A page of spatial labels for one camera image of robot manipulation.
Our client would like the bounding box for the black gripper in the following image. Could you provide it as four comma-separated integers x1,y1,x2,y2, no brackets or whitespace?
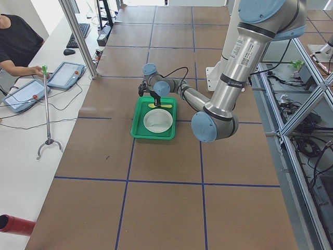
149,91,161,107

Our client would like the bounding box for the yellow plastic spoon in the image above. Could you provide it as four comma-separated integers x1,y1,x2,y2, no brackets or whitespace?
148,103,172,108

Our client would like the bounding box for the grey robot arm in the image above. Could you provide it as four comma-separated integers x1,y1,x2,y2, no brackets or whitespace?
138,1,308,142

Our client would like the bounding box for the white round plate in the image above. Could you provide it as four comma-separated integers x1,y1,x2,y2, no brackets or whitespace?
143,109,173,133

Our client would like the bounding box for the green plastic tray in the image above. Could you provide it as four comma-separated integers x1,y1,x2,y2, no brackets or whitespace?
131,96,177,140

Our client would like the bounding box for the blue teach pendant far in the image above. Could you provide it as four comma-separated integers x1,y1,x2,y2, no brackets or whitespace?
47,61,85,90

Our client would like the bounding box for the blue teach pendant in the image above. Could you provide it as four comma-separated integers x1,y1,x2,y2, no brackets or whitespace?
47,61,85,90
2,79,45,113

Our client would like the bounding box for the black computer mouse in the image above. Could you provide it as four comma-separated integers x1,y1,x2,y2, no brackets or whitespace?
63,48,75,56

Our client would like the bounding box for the black keyboard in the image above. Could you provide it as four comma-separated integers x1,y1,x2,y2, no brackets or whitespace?
66,22,91,49

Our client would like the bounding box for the blue teach pendant near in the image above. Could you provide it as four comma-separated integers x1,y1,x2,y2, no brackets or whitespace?
2,79,45,113

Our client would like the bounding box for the person in black shirt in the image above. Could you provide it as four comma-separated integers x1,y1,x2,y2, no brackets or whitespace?
1,14,44,77

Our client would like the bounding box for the red cylinder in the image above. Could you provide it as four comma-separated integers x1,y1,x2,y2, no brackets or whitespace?
1,215,35,236

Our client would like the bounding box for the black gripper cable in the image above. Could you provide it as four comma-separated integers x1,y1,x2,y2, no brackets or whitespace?
161,67,189,82

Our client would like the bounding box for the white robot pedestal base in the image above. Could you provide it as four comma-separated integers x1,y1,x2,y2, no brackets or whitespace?
206,0,240,91

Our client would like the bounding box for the green handled reacher grabber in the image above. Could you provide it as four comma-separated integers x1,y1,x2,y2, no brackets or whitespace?
36,65,62,160

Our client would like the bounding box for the aluminium frame post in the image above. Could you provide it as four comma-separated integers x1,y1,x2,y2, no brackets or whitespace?
59,0,98,79

